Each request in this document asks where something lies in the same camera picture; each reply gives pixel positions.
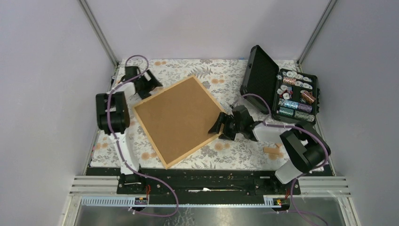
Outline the light wooden picture frame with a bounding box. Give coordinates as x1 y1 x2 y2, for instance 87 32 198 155
132 74 228 170

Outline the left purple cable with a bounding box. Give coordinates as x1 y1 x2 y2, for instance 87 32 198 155
106 55 180 218

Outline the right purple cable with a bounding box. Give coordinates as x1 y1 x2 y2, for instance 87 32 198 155
240 93 332 226

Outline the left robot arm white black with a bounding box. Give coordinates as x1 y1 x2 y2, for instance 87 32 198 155
95 66 163 194

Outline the brown frame backing board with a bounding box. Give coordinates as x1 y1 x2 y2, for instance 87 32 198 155
135 76 226 166

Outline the open black chip case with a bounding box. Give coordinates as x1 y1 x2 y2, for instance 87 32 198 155
240 45 320 125

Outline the purple cable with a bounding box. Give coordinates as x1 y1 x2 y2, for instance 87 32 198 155
106 55 180 218
240 93 332 226

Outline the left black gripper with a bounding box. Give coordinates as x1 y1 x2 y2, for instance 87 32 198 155
136 70 163 100

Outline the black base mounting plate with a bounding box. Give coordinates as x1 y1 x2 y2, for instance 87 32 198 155
117 168 301 196

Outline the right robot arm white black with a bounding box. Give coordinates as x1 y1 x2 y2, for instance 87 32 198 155
208 105 331 194

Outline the floral patterned table mat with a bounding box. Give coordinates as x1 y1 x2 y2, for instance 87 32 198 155
89 58 325 171

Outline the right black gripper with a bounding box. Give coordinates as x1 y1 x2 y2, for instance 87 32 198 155
207 112 243 141

